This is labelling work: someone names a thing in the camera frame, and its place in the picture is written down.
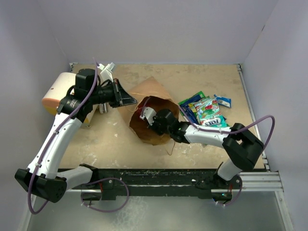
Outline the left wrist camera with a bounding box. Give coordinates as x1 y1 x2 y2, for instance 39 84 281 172
98 63 116 82

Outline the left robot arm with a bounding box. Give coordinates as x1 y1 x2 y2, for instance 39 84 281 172
15 69 137 203

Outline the orange beige box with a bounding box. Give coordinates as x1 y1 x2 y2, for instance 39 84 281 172
42 72 102 128

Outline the blue snack packet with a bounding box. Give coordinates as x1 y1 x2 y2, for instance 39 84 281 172
214 94 231 108

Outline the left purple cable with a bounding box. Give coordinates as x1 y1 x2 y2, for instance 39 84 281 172
27 57 130 215

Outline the brown paper bag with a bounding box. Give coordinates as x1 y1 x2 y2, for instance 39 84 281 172
118 77 179 146

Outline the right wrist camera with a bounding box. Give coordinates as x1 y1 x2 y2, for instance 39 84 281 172
140 107 156 126

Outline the green yellow candy packet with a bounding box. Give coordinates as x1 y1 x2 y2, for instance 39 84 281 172
188 97 210 123

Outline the blue Kettle chips bag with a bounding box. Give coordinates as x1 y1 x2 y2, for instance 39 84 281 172
180 105 199 124

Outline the small white clip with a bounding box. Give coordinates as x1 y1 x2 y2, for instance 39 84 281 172
98 103 108 114

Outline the small red snack packet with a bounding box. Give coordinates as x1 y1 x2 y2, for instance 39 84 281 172
137 107 144 120

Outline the red green Fox's candy packet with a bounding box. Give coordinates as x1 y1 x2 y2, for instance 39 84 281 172
199 96 228 128

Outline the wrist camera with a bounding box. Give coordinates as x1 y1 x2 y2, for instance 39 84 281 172
98 63 116 82
140 107 156 126

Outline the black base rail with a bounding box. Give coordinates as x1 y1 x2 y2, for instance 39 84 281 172
71 168 243 200

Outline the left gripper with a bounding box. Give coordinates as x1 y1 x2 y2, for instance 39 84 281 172
89 78 137 108

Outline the green white snack packet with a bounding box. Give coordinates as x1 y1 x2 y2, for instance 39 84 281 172
179 91 205 106

